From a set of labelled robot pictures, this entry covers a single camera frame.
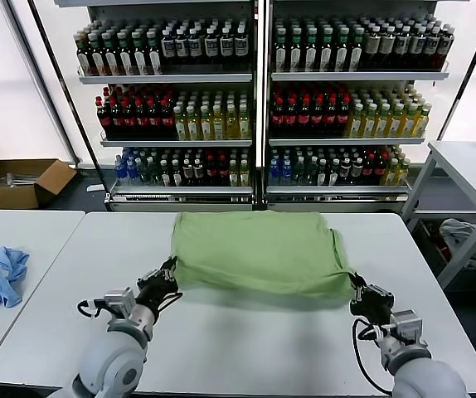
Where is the green cap tea bottle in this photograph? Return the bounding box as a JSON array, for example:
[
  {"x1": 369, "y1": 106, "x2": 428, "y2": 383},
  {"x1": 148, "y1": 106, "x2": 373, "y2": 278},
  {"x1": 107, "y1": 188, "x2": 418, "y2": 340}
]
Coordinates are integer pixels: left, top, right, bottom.
[
  {"x1": 303, "y1": 27, "x2": 319, "y2": 73},
  {"x1": 348, "y1": 27, "x2": 365, "y2": 72},
  {"x1": 145, "y1": 32, "x2": 163, "y2": 76},
  {"x1": 87, "y1": 33, "x2": 105, "y2": 77},
  {"x1": 101, "y1": 32, "x2": 119, "y2": 77},
  {"x1": 116, "y1": 32, "x2": 134, "y2": 76},
  {"x1": 75, "y1": 36, "x2": 92, "y2": 77},
  {"x1": 131, "y1": 32, "x2": 148, "y2": 76},
  {"x1": 333, "y1": 27, "x2": 350, "y2": 73},
  {"x1": 273, "y1": 27, "x2": 289, "y2": 73},
  {"x1": 318, "y1": 27, "x2": 334, "y2": 73},
  {"x1": 288, "y1": 27, "x2": 304, "y2": 73}
]

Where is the blue label dark bottle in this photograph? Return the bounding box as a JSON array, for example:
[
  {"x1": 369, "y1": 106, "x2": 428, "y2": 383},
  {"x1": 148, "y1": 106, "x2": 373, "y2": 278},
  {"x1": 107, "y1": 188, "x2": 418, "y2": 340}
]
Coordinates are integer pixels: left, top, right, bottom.
[
  {"x1": 174, "y1": 28, "x2": 191, "y2": 66},
  {"x1": 203, "y1": 27, "x2": 220, "y2": 66},
  {"x1": 438, "y1": 25, "x2": 456, "y2": 70},
  {"x1": 409, "y1": 25, "x2": 425, "y2": 70},
  {"x1": 161, "y1": 28, "x2": 177, "y2": 66},
  {"x1": 394, "y1": 25, "x2": 410, "y2": 70},
  {"x1": 234, "y1": 26, "x2": 250, "y2": 66},
  {"x1": 219, "y1": 27, "x2": 236, "y2": 66},
  {"x1": 188, "y1": 27, "x2": 205, "y2": 66},
  {"x1": 423, "y1": 25, "x2": 440, "y2": 70}
]

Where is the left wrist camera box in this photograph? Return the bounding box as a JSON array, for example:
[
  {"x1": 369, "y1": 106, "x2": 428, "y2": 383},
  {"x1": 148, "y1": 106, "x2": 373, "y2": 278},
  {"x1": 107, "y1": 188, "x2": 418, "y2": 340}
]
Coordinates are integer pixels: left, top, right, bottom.
[{"x1": 104, "y1": 286, "x2": 138, "y2": 323}]

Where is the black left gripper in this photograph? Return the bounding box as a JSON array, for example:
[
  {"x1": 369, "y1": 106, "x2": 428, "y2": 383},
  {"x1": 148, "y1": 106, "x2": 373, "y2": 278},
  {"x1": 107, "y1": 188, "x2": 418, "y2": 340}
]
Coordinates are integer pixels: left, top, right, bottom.
[{"x1": 136, "y1": 255, "x2": 180, "y2": 311}]

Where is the green shirt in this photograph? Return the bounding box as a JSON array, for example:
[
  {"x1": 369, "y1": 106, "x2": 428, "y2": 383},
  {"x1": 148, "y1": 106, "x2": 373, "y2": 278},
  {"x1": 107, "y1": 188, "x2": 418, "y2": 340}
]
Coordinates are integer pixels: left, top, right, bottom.
[{"x1": 169, "y1": 210, "x2": 357, "y2": 310}]

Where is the beige label dark bottle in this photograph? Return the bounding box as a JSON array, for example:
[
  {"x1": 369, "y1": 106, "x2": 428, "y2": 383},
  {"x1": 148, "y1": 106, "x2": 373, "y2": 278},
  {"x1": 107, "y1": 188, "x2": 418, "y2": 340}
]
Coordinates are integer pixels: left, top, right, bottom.
[
  {"x1": 379, "y1": 25, "x2": 396, "y2": 70},
  {"x1": 364, "y1": 25, "x2": 381, "y2": 70}
]

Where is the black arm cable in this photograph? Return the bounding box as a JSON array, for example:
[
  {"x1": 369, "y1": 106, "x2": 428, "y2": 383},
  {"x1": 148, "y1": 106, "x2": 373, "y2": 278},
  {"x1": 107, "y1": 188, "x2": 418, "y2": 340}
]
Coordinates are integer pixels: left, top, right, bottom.
[
  {"x1": 75, "y1": 292, "x2": 184, "y2": 319},
  {"x1": 351, "y1": 316, "x2": 395, "y2": 395}
]

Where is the grey metal frame table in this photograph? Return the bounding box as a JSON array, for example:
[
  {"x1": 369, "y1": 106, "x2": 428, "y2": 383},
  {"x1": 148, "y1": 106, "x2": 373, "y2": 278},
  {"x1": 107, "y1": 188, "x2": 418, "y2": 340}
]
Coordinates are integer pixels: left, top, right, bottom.
[{"x1": 401, "y1": 139, "x2": 476, "y2": 291}]

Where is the grey cloth pile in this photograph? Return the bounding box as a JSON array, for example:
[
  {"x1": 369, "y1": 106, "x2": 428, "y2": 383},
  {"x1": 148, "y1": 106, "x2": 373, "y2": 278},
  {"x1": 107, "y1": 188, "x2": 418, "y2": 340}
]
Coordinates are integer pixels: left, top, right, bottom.
[{"x1": 439, "y1": 218, "x2": 476, "y2": 266}]

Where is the grey beverage shelf unit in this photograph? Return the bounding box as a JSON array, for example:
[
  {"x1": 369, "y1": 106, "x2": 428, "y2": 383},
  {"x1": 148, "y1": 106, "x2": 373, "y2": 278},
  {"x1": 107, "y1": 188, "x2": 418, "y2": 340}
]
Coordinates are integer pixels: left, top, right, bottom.
[
  {"x1": 53, "y1": 0, "x2": 264, "y2": 213},
  {"x1": 262, "y1": 0, "x2": 471, "y2": 213}
]

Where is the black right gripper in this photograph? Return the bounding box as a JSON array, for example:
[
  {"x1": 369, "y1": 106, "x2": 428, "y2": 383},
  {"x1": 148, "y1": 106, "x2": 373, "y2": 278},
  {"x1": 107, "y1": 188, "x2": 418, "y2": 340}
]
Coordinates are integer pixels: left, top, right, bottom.
[{"x1": 347, "y1": 272, "x2": 396, "y2": 323}]

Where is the black slanted metal pole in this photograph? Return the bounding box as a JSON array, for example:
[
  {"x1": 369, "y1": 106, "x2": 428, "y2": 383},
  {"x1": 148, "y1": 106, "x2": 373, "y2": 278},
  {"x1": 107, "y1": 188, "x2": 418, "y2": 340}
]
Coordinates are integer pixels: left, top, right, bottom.
[
  {"x1": 435, "y1": 0, "x2": 476, "y2": 142},
  {"x1": 27, "y1": 0, "x2": 110, "y2": 202}
]

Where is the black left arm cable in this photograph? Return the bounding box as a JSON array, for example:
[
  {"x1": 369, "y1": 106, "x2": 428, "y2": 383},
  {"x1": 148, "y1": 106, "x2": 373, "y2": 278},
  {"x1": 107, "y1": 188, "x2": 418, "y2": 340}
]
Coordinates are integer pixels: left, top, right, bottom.
[{"x1": 75, "y1": 292, "x2": 184, "y2": 319}]

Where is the open cardboard box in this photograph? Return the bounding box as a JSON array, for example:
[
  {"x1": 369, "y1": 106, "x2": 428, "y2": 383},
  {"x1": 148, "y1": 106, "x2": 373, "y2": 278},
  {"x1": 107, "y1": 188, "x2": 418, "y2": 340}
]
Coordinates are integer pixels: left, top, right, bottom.
[{"x1": 0, "y1": 135, "x2": 78, "y2": 210}]

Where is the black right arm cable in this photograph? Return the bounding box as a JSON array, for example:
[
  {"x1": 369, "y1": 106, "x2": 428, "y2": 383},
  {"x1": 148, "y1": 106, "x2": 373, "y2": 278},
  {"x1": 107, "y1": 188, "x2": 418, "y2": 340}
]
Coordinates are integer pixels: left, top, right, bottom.
[{"x1": 351, "y1": 316, "x2": 395, "y2": 395}]

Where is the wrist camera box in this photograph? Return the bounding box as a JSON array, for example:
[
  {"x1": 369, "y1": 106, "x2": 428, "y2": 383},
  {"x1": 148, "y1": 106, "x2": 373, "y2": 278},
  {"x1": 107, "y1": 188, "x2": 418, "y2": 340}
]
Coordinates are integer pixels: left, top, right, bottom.
[
  {"x1": 390, "y1": 309, "x2": 425, "y2": 344},
  {"x1": 104, "y1": 286, "x2": 138, "y2": 323}
]

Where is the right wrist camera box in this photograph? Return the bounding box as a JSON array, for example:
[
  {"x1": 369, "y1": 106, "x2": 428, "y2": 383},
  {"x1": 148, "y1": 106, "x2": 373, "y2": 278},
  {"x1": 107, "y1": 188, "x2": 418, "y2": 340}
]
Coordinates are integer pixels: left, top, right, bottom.
[{"x1": 390, "y1": 309, "x2": 425, "y2": 344}]

